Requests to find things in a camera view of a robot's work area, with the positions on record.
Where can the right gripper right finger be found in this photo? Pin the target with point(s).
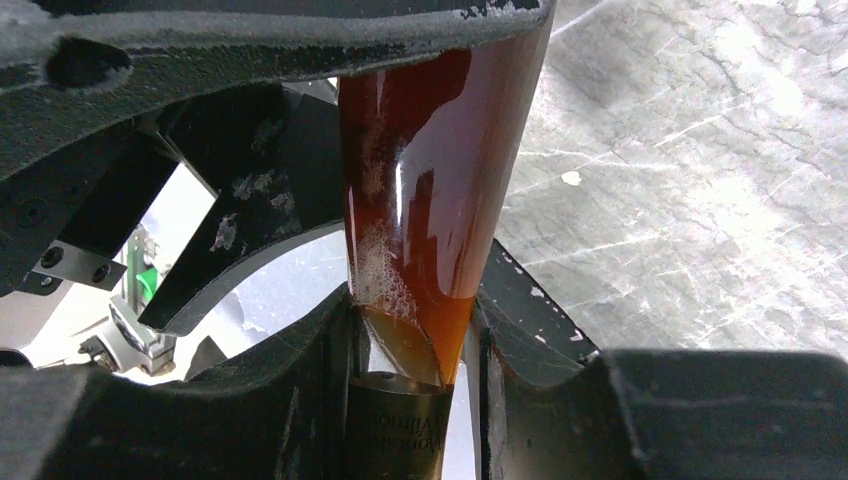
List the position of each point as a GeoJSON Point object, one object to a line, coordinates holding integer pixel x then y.
{"type": "Point", "coordinates": [548, 404]}

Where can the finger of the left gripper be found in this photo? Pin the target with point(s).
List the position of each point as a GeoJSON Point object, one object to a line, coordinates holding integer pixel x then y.
{"type": "Point", "coordinates": [72, 68]}

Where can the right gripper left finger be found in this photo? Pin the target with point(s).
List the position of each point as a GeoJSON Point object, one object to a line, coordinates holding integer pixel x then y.
{"type": "Point", "coordinates": [275, 411]}

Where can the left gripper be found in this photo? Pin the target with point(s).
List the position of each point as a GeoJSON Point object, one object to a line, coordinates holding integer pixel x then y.
{"type": "Point", "coordinates": [269, 153]}

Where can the red wine bottle gold cap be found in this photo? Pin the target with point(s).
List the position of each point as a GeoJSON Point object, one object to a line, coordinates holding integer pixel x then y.
{"type": "Point", "coordinates": [427, 151]}

